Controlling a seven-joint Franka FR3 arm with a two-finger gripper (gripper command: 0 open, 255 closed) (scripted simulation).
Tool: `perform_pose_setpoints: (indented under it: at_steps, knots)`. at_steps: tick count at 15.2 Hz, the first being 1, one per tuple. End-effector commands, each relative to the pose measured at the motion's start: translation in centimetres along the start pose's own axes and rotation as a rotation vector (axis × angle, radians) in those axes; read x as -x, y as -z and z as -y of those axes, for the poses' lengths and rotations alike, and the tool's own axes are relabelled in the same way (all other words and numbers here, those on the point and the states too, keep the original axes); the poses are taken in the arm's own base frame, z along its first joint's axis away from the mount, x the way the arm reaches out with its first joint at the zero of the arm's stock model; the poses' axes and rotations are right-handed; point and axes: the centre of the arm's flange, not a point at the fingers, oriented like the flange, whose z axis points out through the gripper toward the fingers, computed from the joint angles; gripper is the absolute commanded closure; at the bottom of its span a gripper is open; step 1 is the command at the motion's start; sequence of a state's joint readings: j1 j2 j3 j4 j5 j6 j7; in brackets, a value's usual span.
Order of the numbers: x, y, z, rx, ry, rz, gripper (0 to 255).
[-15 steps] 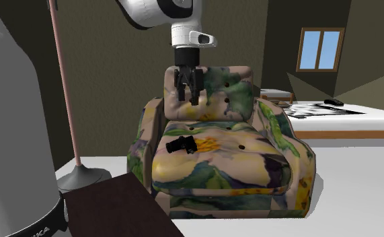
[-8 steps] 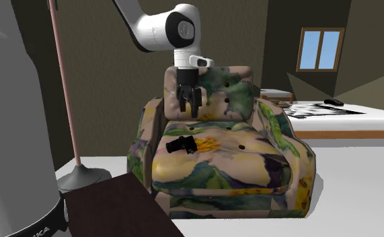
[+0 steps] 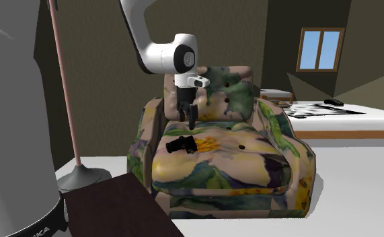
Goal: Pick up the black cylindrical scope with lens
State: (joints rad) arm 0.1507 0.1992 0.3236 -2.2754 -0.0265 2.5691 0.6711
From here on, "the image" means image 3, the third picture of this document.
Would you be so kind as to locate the black and white patterned sheet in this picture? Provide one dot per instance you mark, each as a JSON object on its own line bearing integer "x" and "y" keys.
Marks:
{"x": 313, "y": 110}

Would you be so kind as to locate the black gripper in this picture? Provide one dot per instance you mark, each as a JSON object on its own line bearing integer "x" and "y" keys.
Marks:
{"x": 185, "y": 94}

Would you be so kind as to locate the floral patterned armchair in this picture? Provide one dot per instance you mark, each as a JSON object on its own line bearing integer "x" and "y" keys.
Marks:
{"x": 244, "y": 164}

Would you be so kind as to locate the black binoculars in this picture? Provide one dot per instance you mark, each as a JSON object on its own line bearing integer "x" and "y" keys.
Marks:
{"x": 181, "y": 144}

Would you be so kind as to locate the black remote control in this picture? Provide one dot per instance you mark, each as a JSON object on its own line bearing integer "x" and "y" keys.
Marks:
{"x": 334, "y": 102}

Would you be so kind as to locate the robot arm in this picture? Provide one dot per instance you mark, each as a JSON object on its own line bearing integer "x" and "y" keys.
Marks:
{"x": 163, "y": 55}

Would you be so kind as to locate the floor lamp with pink pole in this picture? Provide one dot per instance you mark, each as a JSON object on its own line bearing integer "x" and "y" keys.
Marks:
{"x": 80, "y": 175}

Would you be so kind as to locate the wooden framed window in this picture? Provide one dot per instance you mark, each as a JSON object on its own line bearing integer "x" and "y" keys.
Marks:
{"x": 319, "y": 49}

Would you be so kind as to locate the white bed with wooden frame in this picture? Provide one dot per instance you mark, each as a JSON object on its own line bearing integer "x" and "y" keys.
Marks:
{"x": 359, "y": 123}

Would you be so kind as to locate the dark brown robot stand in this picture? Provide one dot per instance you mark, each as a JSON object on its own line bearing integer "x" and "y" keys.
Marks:
{"x": 113, "y": 210}

